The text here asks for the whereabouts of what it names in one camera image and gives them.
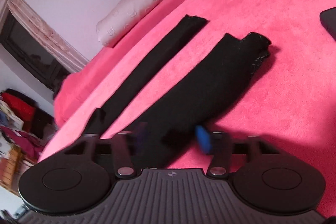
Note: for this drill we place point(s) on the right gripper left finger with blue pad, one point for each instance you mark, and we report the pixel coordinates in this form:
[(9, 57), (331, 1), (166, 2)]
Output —
[(113, 154)]

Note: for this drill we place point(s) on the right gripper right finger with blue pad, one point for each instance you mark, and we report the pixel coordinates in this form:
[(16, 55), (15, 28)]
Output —
[(221, 146)]

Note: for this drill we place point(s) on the black pants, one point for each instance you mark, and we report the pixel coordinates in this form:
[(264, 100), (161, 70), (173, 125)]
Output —
[(209, 89)]

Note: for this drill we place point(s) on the pink bed blanket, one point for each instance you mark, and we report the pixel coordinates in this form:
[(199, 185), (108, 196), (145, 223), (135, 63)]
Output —
[(290, 102)]

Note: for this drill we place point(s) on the cluttered clothes shelf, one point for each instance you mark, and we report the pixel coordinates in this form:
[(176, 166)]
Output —
[(25, 131)]

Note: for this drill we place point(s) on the white bolster pillow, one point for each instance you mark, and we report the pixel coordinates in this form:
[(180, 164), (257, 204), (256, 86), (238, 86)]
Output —
[(121, 19)]

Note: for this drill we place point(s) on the dark flat object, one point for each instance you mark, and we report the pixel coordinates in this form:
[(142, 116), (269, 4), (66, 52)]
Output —
[(328, 21)]

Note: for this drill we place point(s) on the dark window with frame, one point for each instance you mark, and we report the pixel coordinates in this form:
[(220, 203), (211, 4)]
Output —
[(37, 46)]

